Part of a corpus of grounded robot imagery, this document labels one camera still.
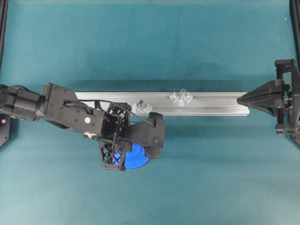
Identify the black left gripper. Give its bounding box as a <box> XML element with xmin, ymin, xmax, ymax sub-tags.
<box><xmin>43</xmin><ymin>83</ymin><xmax>131</xmax><ymax>171</ymax></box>

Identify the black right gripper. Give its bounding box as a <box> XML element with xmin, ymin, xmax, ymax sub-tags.
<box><xmin>237</xmin><ymin>59</ymin><xmax>300</xmax><ymax>136</ymax></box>

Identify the large blue gear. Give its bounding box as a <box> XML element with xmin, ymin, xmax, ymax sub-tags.
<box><xmin>125</xmin><ymin>142</ymin><xmax>149</xmax><ymax>170</ymax></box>

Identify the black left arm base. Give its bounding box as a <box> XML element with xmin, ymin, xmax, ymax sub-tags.
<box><xmin>0</xmin><ymin>114</ymin><xmax>11</xmax><ymax>147</ymax></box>

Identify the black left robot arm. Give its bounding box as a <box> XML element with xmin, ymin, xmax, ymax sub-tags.
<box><xmin>0</xmin><ymin>83</ymin><xmax>132</xmax><ymax>171</ymax></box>

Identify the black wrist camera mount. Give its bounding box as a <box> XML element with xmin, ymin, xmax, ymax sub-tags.
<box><xmin>122</xmin><ymin>112</ymin><xmax>165</xmax><ymax>159</ymax></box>

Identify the clear bracket above lower shaft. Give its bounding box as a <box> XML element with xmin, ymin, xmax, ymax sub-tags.
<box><xmin>143</xmin><ymin>103</ymin><xmax>153</xmax><ymax>113</ymax></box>

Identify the clear bracket above shaft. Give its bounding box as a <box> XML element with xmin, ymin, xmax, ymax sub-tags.
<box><xmin>143</xmin><ymin>103</ymin><xmax>153</xmax><ymax>113</ymax></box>
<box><xmin>184</xmin><ymin>92</ymin><xmax>194</xmax><ymax>103</ymax></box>

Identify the aluminium extrusion rail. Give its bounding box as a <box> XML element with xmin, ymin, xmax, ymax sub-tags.
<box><xmin>76</xmin><ymin>91</ymin><xmax>250</xmax><ymax>116</ymax></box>

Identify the clear bracket above upper shaft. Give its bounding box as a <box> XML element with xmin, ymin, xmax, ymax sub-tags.
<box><xmin>184</xmin><ymin>92</ymin><xmax>194</xmax><ymax>103</ymax></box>

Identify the black frame post right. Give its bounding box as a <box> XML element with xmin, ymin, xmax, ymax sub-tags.
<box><xmin>290</xmin><ymin>0</ymin><xmax>300</xmax><ymax>64</ymax></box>

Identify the black frame post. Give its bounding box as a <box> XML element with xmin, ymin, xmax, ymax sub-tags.
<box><xmin>290</xmin><ymin>0</ymin><xmax>300</xmax><ymax>64</ymax></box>
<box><xmin>0</xmin><ymin>0</ymin><xmax>9</xmax><ymax>65</ymax></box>

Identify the black frame post left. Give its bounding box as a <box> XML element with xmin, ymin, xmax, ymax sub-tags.
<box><xmin>0</xmin><ymin>0</ymin><xmax>9</xmax><ymax>65</ymax></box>

